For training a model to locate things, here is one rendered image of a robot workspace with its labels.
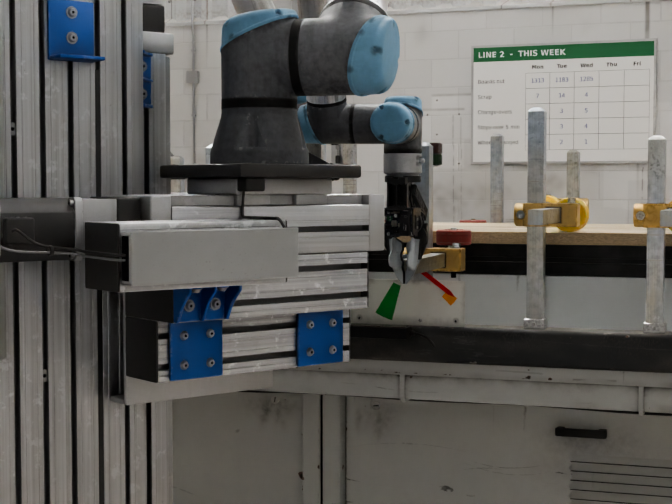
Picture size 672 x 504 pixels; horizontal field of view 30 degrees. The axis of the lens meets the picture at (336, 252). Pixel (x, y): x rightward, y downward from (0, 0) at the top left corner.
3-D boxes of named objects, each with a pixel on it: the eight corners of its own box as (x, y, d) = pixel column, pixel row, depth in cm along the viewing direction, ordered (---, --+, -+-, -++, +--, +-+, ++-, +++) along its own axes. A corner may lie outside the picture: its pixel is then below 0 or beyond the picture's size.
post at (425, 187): (428, 360, 277) (429, 141, 274) (413, 359, 278) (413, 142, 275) (432, 358, 280) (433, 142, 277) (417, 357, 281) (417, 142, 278)
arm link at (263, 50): (232, 103, 199) (232, 17, 198) (315, 102, 196) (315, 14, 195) (209, 98, 187) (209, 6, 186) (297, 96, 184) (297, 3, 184)
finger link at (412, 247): (398, 285, 243) (398, 238, 243) (406, 283, 249) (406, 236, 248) (413, 286, 242) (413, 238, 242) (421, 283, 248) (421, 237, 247)
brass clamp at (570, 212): (576, 227, 264) (576, 203, 263) (512, 226, 268) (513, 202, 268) (580, 226, 269) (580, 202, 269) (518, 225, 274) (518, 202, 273)
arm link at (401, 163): (389, 154, 250) (429, 154, 247) (389, 177, 250) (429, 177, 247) (378, 153, 243) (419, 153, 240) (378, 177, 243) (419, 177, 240)
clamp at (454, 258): (460, 272, 273) (460, 248, 272) (400, 270, 277) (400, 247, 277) (466, 270, 278) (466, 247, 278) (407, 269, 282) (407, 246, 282)
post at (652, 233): (662, 366, 261) (665, 135, 258) (645, 366, 262) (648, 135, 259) (663, 364, 264) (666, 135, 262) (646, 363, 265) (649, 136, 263)
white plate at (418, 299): (464, 327, 273) (464, 281, 272) (350, 323, 281) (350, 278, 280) (465, 326, 273) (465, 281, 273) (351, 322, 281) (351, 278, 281)
